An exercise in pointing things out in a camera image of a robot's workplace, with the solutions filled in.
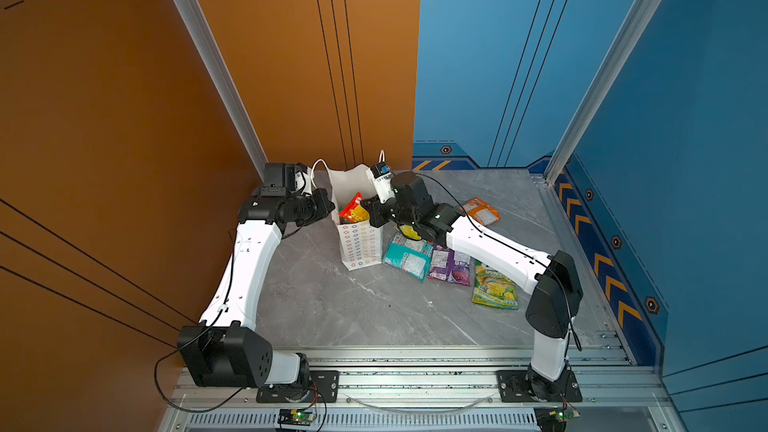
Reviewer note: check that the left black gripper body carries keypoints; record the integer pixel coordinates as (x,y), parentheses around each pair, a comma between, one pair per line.
(307,210)

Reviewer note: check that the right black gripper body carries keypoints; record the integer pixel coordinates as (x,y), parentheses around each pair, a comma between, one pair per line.
(392,212)

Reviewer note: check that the red yellow snack packet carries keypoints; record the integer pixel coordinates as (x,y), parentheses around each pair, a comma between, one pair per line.
(354,212)

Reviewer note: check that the white patterned paper bag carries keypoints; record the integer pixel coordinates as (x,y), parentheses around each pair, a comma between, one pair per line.
(360,243)

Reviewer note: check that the purple Savoria snack bag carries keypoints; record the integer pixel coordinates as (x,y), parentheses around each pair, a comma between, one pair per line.
(450,266)

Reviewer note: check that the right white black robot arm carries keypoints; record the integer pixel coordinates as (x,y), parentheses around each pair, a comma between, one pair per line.
(551,281)

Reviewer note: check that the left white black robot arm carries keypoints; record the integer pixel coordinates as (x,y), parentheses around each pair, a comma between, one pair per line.
(224,349)

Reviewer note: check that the yellow snack bag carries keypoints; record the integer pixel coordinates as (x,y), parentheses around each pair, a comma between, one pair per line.
(409,232)

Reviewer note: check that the teal snack bag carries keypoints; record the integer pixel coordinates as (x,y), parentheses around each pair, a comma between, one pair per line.
(410,256)

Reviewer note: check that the orange snack bag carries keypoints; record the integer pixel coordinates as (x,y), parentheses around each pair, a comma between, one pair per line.
(481,212)

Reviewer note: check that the green yellow Fox's candy bag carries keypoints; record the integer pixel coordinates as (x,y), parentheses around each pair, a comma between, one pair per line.
(493,289)

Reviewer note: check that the left circuit board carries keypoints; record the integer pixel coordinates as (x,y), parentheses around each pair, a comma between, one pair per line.
(297,420)

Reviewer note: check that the circuit board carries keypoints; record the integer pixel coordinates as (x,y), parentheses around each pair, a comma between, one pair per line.
(297,420)
(555,420)

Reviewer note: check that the right circuit board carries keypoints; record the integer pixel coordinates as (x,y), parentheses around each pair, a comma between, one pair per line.
(555,420)

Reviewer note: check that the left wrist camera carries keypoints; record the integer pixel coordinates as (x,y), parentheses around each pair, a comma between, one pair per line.
(285,180)

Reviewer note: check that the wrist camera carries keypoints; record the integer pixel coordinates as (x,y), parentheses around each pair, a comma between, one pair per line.
(285,180)
(380,176)

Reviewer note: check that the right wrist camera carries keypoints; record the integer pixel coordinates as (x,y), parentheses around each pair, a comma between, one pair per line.
(380,176)

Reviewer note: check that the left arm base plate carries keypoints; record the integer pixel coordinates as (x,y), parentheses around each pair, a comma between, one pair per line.
(321,384)

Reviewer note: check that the aluminium rail frame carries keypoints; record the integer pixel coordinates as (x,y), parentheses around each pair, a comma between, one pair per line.
(441,388)

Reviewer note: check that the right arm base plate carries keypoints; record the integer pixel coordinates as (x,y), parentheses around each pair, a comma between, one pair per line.
(527,386)

